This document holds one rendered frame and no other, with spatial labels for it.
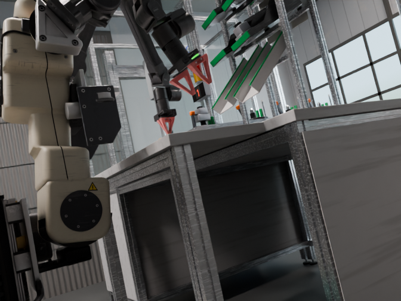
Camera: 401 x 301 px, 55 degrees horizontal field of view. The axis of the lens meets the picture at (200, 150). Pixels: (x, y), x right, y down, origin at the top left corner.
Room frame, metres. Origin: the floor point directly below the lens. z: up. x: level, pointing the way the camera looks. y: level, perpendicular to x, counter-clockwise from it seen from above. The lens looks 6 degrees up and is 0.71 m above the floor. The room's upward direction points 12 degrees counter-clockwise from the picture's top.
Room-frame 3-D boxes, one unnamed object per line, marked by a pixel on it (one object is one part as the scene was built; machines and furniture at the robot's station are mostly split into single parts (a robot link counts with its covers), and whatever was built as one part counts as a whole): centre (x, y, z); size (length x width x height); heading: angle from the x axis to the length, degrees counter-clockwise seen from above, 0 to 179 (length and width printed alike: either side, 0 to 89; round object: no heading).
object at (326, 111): (1.96, -0.45, 0.85); 1.50 x 1.41 x 0.03; 32
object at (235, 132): (1.47, -0.01, 0.84); 0.90 x 0.70 x 0.03; 30
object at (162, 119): (1.63, 0.12, 1.02); 0.07 x 0.07 x 0.09; 32
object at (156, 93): (1.63, 0.11, 1.15); 0.07 x 0.06 x 0.07; 134
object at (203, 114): (1.78, -0.05, 1.06); 0.08 x 0.04 x 0.07; 122
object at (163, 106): (1.62, 0.12, 1.09); 0.10 x 0.07 x 0.07; 32
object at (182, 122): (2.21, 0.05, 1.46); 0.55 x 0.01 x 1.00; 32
